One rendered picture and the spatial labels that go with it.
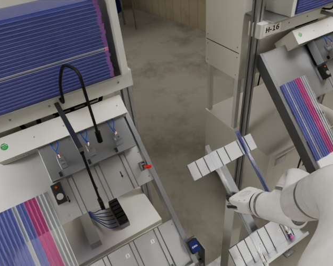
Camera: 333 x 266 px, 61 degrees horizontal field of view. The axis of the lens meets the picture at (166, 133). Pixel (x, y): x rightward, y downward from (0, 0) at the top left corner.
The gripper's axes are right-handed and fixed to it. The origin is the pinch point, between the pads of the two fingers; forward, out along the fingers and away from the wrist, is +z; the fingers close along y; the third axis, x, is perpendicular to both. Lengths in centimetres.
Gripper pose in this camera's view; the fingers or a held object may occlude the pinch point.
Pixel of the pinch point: (232, 197)
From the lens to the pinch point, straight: 110.7
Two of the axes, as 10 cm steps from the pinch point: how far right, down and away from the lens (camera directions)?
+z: -3.5, 0.7, 9.4
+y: -8.6, 3.8, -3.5
